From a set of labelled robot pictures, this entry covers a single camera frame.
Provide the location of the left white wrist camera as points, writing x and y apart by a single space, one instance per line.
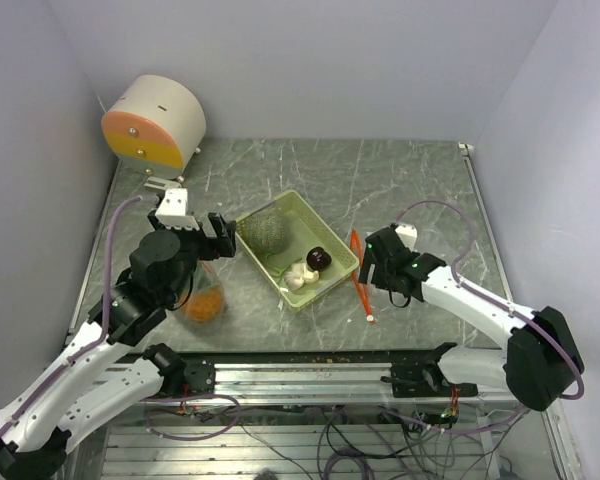
172 211

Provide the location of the clear zip bag orange zipper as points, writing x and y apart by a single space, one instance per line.
202 278

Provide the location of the white toy garlic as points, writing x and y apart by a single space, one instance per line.
298 275

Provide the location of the beige drum orange yellow face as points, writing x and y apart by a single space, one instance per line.
155 127

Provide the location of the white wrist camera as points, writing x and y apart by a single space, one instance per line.
408 235
172 211

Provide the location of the green netted toy melon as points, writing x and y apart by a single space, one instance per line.
266 233

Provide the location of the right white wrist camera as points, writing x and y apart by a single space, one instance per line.
408 235

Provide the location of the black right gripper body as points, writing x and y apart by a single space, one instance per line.
381 276

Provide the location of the small white bracket block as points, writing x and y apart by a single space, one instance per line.
159 185

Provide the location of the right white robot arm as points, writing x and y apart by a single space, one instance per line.
535 358

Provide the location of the pale green plastic basket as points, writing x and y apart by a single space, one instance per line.
307 230

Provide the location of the dark toy plum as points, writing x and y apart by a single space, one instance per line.
318 259

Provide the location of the aluminium rail frame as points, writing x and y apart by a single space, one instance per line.
372 376

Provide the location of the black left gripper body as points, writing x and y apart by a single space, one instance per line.
193 245

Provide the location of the orange toy pineapple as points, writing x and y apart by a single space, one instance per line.
205 305

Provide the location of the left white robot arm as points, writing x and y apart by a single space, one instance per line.
44 424

